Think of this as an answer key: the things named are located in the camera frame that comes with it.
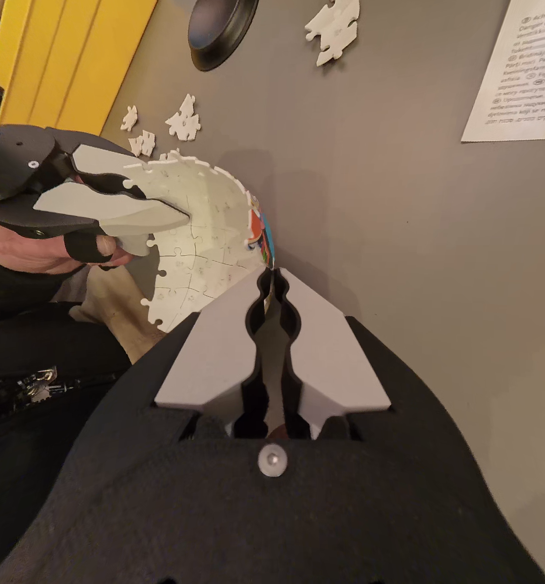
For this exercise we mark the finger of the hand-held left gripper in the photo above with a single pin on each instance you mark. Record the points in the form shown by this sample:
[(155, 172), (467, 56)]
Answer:
[(117, 212), (103, 159)]

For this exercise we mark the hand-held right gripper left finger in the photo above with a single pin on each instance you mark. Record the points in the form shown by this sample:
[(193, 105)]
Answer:
[(204, 365)]

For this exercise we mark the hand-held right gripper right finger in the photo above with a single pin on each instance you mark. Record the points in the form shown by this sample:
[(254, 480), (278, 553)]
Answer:
[(340, 365)]

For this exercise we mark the partly built puzzle ball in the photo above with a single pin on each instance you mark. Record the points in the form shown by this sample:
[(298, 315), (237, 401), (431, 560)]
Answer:
[(199, 237)]

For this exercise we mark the small joined puzzle piece cluster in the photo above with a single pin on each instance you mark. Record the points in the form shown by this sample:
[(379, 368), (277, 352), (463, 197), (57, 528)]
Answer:
[(334, 29)]

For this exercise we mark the white puzzle piece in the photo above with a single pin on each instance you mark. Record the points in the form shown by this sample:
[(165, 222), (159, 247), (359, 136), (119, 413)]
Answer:
[(143, 143), (128, 118), (184, 121)]

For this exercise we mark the black round ball stand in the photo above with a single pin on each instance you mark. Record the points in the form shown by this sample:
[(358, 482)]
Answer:
[(222, 32)]

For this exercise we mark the person's left hand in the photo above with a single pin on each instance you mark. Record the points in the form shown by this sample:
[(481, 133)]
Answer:
[(21, 251)]

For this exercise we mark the person's beige trouser leg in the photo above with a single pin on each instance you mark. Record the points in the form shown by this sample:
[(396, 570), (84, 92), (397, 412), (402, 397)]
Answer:
[(117, 319)]

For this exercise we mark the yellow plastic bin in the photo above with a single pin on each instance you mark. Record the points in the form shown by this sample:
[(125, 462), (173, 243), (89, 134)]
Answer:
[(71, 64)]

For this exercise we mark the person's black clothing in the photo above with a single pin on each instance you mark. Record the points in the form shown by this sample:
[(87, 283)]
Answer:
[(35, 456)]

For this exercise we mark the white instruction leaflet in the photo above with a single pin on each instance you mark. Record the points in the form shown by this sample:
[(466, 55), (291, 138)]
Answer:
[(523, 77)]

